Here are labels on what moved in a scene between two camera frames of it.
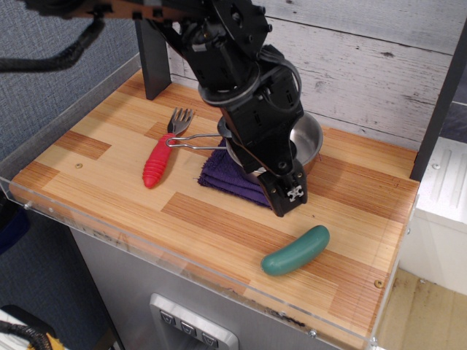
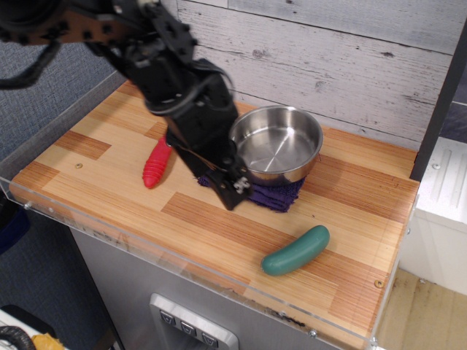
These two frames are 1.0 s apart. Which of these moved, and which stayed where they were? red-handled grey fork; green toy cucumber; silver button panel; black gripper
Moved: black gripper
Stayed: red-handled grey fork; green toy cucumber; silver button panel
